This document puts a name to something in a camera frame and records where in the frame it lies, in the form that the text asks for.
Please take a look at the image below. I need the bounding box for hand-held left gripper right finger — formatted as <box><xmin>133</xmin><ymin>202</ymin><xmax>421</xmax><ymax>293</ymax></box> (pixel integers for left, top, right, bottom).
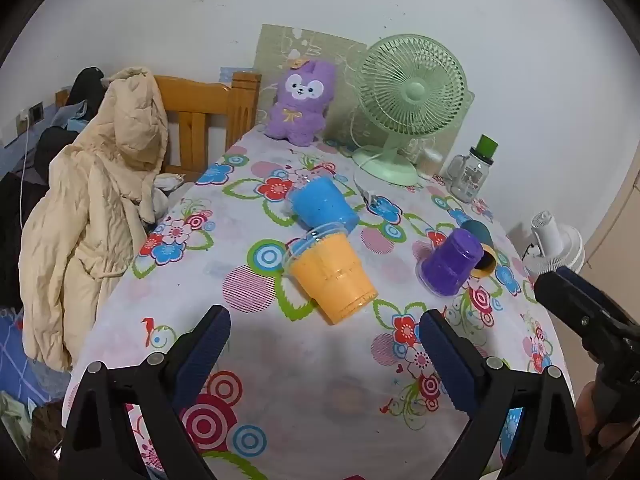
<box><xmin>419</xmin><ymin>308</ymin><xmax>587</xmax><ymax>480</ymax></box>

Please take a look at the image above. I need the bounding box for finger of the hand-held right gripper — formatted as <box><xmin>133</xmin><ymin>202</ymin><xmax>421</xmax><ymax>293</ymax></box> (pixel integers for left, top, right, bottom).
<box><xmin>552</xmin><ymin>266</ymin><xmax>640</xmax><ymax>342</ymax></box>
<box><xmin>534</xmin><ymin>272</ymin><xmax>637</xmax><ymax>358</ymax></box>

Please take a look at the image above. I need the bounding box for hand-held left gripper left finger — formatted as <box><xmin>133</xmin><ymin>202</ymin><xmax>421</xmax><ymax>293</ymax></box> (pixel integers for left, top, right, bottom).
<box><xmin>59</xmin><ymin>304</ymin><xmax>232</xmax><ymax>480</ymax></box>

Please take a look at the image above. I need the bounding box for orange plastic cup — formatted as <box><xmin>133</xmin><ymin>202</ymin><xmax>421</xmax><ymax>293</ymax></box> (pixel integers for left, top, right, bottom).
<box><xmin>282</xmin><ymin>222</ymin><xmax>378</xmax><ymax>325</ymax></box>

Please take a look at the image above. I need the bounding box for purple plastic cup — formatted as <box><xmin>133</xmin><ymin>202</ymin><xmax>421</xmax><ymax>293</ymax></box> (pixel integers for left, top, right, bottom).
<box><xmin>416</xmin><ymin>228</ymin><xmax>485</xmax><ymax>298</ymax></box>

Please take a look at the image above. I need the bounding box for dark teal cup yellow rim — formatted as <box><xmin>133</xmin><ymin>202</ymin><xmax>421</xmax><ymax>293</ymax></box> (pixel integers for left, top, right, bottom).
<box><xmin>460</xmin><ymin>220</ymin><xmax>498</xmax><ymax>279</ymax></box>

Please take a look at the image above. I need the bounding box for blue plastic cup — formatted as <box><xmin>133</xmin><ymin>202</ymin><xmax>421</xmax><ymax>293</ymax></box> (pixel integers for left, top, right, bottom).
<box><xmin>284</xmin><ymin>176</ymin><xmax>360</xmax><ymax>234</ymax></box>

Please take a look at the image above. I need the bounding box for clear glass cup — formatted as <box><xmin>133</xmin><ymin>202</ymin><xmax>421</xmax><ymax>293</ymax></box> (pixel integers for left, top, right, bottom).
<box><xmin>413</xmin><ymin>136</ymin><xmax>445</xmax><ymax>180</ymax></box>

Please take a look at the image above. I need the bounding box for person's right hand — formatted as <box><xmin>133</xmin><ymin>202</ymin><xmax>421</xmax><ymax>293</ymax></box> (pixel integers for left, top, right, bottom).
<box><xmin>574</xmin><ymin>382</ymin><xmax>640</xmax><ymax>467</ymax></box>

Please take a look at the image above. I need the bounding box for white fan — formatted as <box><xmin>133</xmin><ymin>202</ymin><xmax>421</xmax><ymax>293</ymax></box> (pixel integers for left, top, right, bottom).
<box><xmin>522</xmin><ymin>211</ymin><xmax>586</xmax><ymax>277</ymax></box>

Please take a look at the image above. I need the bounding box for beige wooden cabinet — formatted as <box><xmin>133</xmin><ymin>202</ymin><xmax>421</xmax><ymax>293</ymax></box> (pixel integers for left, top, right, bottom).
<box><xmin>584</xmin><ymin>147</ymin><xmax>640</xmax><ymax>288</ymax></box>

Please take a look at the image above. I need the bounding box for floral tablecloth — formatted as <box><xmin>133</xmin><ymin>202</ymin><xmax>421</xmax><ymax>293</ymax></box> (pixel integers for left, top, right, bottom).
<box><xmin>62</xmin><ymin>127</ymin><xmax>576</xmax><ymax>480</ymax></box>

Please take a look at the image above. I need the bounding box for white grey cloth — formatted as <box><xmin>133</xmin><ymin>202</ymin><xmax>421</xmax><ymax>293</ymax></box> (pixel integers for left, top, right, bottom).
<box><xmin>149</xmin><ymin>172</ymin><xmax>185</xmax><ymax>224</ymax></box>

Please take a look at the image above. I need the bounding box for glass jar mug green lid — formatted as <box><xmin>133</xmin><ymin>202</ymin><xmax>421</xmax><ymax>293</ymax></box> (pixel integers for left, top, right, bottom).
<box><xmin>446</xmin><ymin>134</ymin><xmax>500</xmax><ymax>204</ymax></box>

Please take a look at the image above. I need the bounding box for beige padded coat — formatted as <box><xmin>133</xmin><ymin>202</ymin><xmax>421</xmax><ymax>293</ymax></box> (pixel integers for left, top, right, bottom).
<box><xmin>19</xmin><ymin>66</ymin><xmax>170</xmax><ymax>374</ymax></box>

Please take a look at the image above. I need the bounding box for blue plaid bedding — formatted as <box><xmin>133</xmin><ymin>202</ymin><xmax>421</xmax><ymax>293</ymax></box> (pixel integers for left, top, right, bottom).
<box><xmin>0</xmin><ymin>305</ymin><xmax>72</xmax><ymax>407</ymax></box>

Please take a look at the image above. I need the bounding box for wooden chair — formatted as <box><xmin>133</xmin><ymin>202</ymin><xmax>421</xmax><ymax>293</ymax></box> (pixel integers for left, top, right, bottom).
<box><xmin>151</xmin><ymin>72</ymin><xmax>263</xmax><ymax>184</ymax></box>

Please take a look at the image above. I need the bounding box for green desk fan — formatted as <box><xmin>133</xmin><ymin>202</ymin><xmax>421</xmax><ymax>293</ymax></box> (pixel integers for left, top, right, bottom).
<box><xmin>351</xmin><ymin>34</ymin><xmax>469</xmax><ymax>187</ymax></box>

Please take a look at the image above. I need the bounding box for purple plush toy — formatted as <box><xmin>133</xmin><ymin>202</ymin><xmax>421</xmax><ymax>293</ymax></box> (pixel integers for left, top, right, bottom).
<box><xmin>263</xmin><ymin>58</ymin><xmax>338</xmax><ymax>148</ymax></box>

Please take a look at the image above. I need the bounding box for dark clothing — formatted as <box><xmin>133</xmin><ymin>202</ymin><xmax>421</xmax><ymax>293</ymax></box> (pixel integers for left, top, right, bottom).
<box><xmin>64</xmin><ymin>66</ymin><xmax>107</xmax><ymax>122</ymax></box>

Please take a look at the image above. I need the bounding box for green patterned board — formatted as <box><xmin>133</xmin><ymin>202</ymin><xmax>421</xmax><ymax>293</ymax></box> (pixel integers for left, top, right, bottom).
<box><xmin>253</xmin><ymin>23</ymin><xmax>475</xmax><ymax>146</ymax></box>

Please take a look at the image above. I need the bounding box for white fan cable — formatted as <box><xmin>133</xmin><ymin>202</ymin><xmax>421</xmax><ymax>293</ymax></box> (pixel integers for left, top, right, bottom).
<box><xmin>350</xmin><ymin>110</ymin><xmax>383</xmax><ymax>207</ymax></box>

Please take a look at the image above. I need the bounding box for white charging cable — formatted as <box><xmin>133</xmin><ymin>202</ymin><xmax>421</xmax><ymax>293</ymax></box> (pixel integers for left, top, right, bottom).
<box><xmin>18</xmin><ymin>110</ymin><xmax>32</xmax><ymax>217</ymax></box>

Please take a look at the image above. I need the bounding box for wall socket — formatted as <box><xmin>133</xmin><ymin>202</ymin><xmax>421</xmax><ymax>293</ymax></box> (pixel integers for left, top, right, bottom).
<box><xmin>17</xmin><ymin>102</ymin><xmax>45</xmax><ymax>137</ymax></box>

